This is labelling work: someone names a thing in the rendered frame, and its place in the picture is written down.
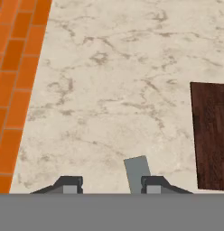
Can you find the dark brown wooden cutting board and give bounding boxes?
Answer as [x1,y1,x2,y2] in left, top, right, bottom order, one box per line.
[190,81,224,192]

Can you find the grey rectangular sponge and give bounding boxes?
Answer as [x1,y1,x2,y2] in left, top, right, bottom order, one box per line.
[123,154,152,195]

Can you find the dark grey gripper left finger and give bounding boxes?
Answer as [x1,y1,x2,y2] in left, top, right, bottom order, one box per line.
[30,175,84,195]

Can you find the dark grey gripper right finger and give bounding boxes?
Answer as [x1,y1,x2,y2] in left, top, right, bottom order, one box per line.
[140,175,194,195]

